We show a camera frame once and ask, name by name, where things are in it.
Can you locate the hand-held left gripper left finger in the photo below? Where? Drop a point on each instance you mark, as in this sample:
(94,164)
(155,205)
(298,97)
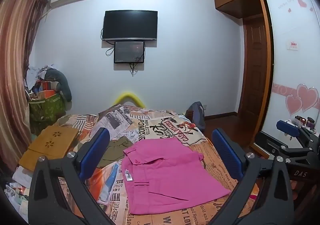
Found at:
(96,151)

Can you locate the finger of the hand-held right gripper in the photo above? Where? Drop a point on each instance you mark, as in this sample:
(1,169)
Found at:
(287,128)
(270,143)

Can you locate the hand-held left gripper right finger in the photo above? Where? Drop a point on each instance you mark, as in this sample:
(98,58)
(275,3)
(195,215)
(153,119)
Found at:
(226,155)

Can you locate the pink pants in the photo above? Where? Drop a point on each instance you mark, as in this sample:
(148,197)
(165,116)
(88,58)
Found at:
(170,177)

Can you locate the olive green garment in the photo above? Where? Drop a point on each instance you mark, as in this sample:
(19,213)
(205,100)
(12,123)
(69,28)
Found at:
(115,149)

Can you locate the dark cosmetic jar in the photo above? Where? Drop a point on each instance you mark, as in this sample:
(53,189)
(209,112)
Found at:
(310,122)

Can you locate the grey blue backpack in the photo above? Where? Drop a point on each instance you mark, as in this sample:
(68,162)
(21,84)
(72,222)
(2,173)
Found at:
(197,117)

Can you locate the wooden lap desk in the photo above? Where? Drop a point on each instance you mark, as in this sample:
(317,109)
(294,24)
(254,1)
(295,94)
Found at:
(47,146)

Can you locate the white heart print sliding door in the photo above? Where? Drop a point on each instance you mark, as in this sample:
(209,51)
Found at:
(290,77)

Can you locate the newspaper print blanket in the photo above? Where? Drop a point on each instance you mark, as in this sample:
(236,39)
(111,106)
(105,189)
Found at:
(152,125)

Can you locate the green storage bag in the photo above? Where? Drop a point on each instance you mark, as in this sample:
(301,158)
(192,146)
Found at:
(46,110)

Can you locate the yellow foam tube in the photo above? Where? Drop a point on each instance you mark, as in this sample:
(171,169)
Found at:
(128,95)

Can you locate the brown wooden door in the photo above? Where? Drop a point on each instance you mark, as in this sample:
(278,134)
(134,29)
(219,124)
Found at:
(253,69)

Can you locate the orange box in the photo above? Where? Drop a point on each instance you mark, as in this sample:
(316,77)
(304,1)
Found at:
(46,93)

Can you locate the grey plush pillow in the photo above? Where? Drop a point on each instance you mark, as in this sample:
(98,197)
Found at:
(61,82)

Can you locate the pile of mixed cloths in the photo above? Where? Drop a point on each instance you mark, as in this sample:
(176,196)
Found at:
(17,195)

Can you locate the white crumpled cloth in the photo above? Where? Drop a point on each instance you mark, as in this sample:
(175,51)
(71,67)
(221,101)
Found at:
(33,74)

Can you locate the striped brown curtain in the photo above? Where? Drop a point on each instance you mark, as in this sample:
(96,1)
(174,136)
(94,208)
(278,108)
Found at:
(15,64)

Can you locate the wall socket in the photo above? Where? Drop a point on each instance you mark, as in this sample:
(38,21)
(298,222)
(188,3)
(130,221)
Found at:
(205,107)

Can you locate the wooden bed post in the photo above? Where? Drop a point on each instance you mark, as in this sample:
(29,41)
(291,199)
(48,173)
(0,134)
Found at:
(188,115)

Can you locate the small black wall monitor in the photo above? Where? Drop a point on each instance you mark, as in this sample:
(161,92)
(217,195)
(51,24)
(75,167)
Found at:
(128,52)

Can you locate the black wall television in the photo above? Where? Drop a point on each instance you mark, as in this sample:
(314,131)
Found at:
(130,24)

